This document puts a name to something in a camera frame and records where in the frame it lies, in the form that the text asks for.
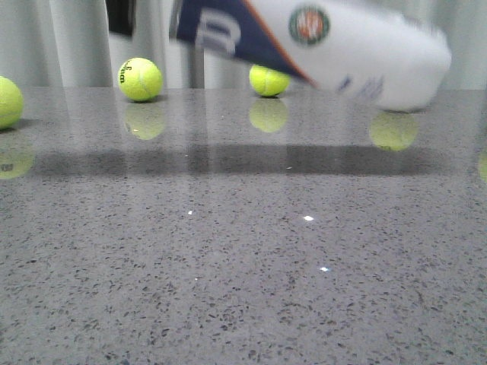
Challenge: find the white blue tennis ball can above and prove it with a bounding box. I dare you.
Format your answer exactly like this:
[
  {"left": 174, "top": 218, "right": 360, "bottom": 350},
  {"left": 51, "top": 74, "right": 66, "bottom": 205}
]
[{"left": 170, "top": 1, "right": 452, "bottom": 112}]

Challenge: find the centre tennis ball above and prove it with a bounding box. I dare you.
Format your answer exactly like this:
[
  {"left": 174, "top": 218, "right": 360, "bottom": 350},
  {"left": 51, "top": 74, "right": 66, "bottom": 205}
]
[{"left": 249, "top": 65, "right": 291, "bottom": 97}]

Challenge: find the Wilson tennis ball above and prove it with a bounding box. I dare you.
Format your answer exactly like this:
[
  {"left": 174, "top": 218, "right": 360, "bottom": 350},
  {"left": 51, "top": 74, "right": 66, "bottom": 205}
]
[{"left": 117, "top": 58, "right": 163, "bottom": 102}]

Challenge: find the far left tennis ball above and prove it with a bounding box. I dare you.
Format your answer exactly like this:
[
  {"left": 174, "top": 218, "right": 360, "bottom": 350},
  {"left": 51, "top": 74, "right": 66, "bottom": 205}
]
[{"left": 0, "top": 77, "right": 24, "bottom": 130}]

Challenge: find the grey pleated curtain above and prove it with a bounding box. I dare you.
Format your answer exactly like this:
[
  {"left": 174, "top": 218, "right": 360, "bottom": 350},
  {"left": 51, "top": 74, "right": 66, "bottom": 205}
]
[{"left": 1, "top": 1, "right": 486, "bottom": 90}]

